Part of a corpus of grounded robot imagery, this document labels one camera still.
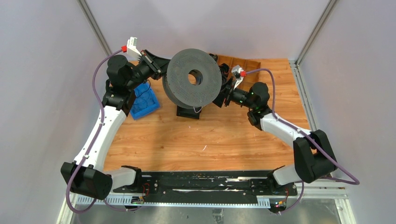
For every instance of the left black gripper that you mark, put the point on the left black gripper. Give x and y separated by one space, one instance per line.
158 66

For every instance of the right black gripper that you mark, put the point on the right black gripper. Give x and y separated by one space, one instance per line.
226 92

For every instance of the black cable spool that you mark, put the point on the black cable spool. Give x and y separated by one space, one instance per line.
193 79

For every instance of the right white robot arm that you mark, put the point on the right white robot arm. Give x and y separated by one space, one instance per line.
312 152

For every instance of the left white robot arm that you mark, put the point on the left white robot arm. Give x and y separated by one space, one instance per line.
114 82

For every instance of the wooden compartment tray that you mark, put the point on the wooden compartment tray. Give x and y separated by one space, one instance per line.
247 65

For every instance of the blue plastic bin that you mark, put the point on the blue plastic bin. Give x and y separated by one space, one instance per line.
146 101

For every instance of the black plastic bin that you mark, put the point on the black plastic bin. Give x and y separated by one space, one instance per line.
193 113

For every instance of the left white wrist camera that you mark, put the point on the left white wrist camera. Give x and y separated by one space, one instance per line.
132 49

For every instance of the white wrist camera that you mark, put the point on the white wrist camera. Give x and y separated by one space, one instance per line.
239 73
132 49

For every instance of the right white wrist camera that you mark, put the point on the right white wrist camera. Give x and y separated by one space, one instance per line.
239 73

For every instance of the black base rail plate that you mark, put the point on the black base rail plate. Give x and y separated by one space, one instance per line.
207 187

